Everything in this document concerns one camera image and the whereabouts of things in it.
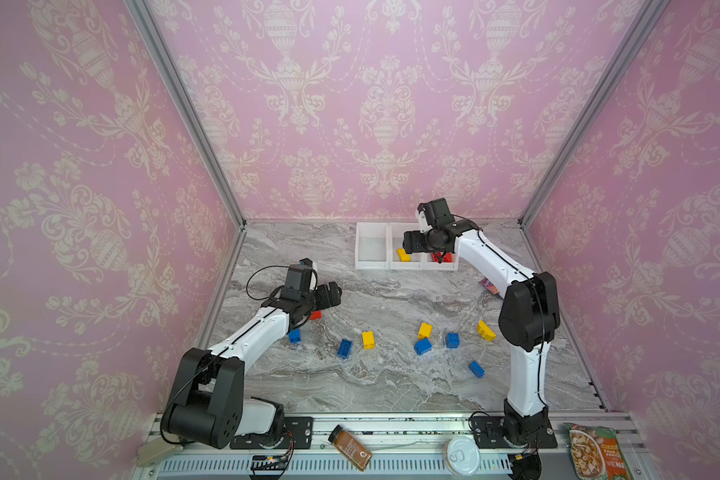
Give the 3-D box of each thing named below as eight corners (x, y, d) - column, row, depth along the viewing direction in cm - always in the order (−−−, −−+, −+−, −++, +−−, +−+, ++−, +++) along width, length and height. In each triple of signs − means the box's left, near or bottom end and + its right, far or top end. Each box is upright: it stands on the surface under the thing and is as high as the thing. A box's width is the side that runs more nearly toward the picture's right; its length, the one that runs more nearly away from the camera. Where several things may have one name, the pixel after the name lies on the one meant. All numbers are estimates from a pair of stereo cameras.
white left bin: (355, 273, 108) (354, 259, 102) (356, 236, 119) (355, 222, 113) (390, 272, 108) (391, 259, 102) (388, 236, 119) (389, 222, 113)
